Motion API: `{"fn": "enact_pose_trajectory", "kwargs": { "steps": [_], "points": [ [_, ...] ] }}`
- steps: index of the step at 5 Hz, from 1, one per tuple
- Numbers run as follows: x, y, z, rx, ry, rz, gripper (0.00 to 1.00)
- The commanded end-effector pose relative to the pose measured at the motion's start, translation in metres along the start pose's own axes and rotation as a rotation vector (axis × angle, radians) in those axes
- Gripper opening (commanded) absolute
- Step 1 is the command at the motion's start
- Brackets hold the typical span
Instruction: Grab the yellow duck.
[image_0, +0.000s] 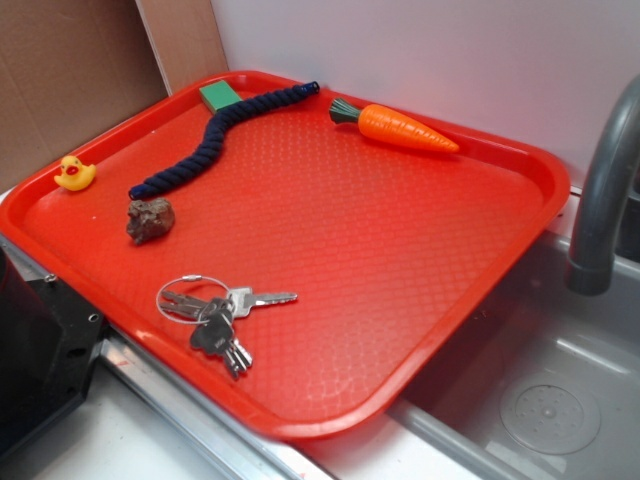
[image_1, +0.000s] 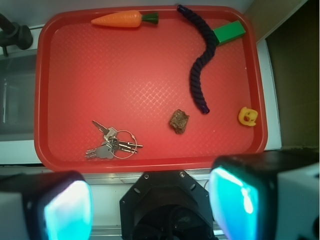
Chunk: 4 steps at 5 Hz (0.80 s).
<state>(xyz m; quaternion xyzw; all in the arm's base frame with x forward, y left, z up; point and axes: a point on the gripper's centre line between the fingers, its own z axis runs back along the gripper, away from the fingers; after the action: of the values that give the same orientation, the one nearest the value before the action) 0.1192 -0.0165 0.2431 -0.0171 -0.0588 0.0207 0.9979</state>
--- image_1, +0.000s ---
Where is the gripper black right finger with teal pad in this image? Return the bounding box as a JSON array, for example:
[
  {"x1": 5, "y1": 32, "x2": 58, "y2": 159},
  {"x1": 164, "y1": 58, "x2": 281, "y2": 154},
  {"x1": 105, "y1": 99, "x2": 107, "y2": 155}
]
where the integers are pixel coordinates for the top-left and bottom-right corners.
[{"x1": 208, "y1": 150, "x2": 320, "y2": 240}]

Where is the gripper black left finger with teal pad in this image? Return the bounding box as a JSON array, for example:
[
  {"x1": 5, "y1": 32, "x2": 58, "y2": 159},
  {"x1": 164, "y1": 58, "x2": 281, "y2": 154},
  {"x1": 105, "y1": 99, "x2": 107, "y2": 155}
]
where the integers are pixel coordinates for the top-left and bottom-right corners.
[{"x1": 0, "y1": 171, "x2": 93, "y2": 240}]

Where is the yellow rubber duck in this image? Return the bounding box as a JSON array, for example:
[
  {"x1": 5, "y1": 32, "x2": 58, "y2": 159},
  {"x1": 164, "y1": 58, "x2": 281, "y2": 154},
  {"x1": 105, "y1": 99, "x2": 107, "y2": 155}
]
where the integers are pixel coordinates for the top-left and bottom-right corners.
[{"x1": 238, "y1": 107, "x2": 258, "y2": 127}]

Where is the brown rock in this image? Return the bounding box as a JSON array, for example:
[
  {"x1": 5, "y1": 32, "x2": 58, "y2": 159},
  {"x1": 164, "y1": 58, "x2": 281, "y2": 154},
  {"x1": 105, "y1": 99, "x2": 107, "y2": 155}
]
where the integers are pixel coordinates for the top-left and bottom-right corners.
[{"x1": 169, "y1": 109, "x2": 190, "y2": 134}]

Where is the red plastic tray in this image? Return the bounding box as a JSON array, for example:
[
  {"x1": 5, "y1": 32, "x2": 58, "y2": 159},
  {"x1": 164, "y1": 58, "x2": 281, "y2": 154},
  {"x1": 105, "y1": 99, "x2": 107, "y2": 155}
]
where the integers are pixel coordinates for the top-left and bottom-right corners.
[{"x1": 34, "y1": 6, "x2": 268, "y2": 173}]

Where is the grey toy sink basin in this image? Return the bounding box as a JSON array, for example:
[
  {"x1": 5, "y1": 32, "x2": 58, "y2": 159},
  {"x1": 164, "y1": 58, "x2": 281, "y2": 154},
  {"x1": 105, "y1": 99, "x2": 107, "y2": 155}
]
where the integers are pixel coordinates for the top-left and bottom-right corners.
[{"x1": 0, "y1": 50, "x2": 37, "y2": 142}]

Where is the brown cardboard panel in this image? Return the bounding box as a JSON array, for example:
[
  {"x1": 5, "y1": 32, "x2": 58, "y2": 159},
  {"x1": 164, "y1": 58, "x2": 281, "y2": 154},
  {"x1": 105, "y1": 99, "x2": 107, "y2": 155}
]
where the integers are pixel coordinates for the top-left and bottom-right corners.
[{"x1": 266, "y1": 0, "x2": 320, "y2": 149}]

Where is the green rectangular block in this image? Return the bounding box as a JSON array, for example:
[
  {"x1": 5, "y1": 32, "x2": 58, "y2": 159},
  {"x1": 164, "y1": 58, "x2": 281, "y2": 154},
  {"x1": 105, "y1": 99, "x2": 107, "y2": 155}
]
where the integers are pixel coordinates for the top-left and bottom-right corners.
[{"x1": 213, "y1": 20, "x2": 246, "y2": 46}]

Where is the grey sink faucet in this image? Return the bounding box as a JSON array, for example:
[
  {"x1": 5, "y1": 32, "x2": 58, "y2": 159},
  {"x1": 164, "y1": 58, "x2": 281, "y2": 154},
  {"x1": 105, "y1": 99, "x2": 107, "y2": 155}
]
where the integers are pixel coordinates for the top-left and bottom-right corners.
[{"x1": 0, "y1": 14, "x2": 33, "y2": 57}]

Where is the orange toy carrot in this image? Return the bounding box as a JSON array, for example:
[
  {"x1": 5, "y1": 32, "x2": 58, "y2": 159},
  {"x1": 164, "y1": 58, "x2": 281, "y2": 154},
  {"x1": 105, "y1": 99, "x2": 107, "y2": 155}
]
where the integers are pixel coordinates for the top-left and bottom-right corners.
[{"x1": 90, "y1": 10, "x2": 159, "y2": 28}]

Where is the silver key bunch on ring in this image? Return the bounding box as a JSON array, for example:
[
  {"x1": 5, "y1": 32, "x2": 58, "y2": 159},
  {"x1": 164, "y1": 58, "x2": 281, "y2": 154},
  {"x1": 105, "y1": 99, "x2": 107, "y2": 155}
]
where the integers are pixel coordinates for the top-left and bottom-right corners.
[{"x1": 85, "y1": 120, "x2": 143, "y2": 160}]

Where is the dark blue twisted rope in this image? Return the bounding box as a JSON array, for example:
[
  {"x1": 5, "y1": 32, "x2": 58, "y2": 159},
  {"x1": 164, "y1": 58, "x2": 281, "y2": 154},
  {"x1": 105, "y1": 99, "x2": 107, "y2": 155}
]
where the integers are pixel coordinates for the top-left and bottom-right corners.
[{"x1": 176, "y1": 4, "x2": 218, "y2": 115}]

